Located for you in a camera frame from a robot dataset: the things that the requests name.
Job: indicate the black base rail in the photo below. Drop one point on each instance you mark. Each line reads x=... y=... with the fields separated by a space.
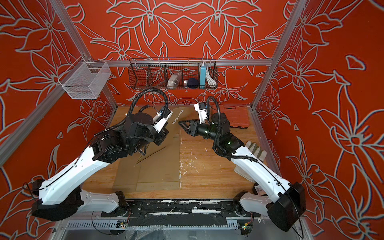
x=184 y=213

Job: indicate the dark blue round object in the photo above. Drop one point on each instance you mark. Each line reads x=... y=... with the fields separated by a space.
x=193 y=83

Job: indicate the white mesh basket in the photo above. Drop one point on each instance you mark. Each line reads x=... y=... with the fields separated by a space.
x=85 y=81

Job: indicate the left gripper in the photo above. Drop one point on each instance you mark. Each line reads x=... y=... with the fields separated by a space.
x=163 y=135

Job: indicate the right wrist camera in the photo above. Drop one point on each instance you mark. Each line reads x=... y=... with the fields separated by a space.
x=202 y=110

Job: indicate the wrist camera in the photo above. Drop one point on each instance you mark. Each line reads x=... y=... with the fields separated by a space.
x=202 y=110
x=161 y=119

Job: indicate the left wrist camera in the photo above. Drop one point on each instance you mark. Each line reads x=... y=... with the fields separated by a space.
x=161 y=119

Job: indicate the white grey work glove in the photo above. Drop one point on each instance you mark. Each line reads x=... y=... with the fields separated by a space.
x=260 y=154

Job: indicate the black wire basket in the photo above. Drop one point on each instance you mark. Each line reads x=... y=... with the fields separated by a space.
x=145 y=73

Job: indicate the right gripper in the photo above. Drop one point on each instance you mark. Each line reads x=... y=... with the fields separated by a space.
x=194 y=129

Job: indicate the red plastic tool case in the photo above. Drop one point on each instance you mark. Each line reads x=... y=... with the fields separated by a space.
x=238 y=116

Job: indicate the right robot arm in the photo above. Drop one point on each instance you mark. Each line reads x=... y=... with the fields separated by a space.
x=284 y=203

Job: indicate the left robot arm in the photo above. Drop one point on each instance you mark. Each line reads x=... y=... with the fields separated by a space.
x=61 y=196

